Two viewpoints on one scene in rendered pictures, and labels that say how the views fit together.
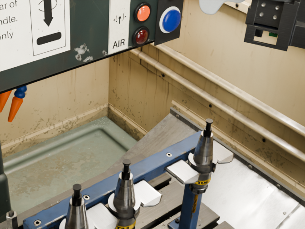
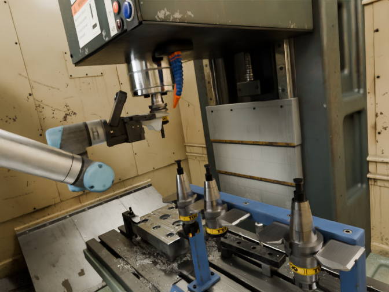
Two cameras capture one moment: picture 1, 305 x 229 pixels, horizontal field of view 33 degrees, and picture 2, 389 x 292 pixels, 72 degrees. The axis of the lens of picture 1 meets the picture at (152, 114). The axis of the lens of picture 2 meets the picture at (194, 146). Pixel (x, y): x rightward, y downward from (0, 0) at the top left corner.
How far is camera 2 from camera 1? 1.03 m
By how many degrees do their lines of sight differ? 89
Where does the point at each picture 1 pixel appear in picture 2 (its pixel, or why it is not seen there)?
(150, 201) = (221, 219)
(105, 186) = (227, 197)
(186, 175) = (269, 233)
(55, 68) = (99, 42)
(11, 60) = (89, 36)
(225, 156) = (332, 258)
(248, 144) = not seen: outside the picture
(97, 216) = (199, 203)
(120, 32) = (112, 21)
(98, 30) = (106, 21)
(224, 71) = not seen: outside the picture
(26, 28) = (89, 21)
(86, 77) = not seen: outside the picture
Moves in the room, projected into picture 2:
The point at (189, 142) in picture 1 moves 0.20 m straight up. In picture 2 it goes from (326, 223) to (319, 112)
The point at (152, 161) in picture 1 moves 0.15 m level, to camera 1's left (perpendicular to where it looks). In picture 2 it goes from (272, 208) to (260, 184)
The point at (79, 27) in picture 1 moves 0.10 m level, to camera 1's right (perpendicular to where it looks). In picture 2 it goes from (101, 19) to (78, 6)
